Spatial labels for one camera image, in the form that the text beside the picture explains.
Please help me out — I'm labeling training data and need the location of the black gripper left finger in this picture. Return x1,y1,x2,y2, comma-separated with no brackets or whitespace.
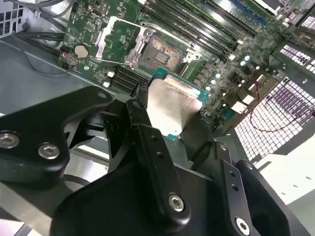
0,86,192,228

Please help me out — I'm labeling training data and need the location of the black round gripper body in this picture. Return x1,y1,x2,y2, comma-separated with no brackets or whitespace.
50,161,231,236

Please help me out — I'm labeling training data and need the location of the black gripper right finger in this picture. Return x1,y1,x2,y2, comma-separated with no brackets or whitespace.
182,115,312,236

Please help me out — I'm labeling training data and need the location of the silver CPU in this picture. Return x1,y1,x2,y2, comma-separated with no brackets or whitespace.
145,66,210,141

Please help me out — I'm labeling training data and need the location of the metal socket cover frame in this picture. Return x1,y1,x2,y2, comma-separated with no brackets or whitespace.
94,16,151,67

